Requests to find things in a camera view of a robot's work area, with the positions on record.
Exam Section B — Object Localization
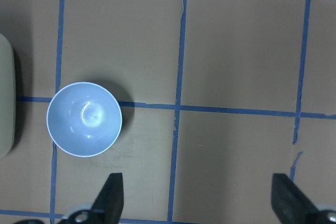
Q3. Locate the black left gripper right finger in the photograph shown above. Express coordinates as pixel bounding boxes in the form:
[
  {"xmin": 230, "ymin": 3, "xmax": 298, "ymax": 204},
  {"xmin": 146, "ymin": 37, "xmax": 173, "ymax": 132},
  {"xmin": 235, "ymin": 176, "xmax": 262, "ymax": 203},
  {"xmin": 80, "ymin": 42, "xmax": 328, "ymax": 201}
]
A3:
[{"xmin": 271, "ymin": 173, "xmax": 324, "ymax": 223}]

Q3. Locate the cream toaster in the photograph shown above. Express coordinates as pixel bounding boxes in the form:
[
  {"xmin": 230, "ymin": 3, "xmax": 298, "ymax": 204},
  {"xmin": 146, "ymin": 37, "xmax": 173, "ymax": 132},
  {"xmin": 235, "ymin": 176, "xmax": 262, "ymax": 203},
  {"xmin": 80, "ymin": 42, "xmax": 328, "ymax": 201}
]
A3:
[{"xmin": 1, "ymin": 35, "xmax": 16, "ymax": 158}]

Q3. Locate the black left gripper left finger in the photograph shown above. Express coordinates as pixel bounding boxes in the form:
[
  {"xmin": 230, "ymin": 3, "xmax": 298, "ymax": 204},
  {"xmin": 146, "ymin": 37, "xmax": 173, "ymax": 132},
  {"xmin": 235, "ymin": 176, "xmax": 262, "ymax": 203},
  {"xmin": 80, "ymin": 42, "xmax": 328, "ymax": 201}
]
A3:
[{"xmin": 90, "ymin": 173, "xmax": 123, "ymax": 223}]

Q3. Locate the blue bowl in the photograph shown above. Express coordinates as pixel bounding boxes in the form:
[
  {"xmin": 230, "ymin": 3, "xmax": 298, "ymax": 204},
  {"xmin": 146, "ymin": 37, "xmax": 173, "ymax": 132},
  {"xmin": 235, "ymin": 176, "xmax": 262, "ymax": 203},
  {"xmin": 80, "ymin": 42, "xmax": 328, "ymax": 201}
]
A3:
[{"xmin": 46, "ymin": 82, "xmax": 122, "ymax": 157}]

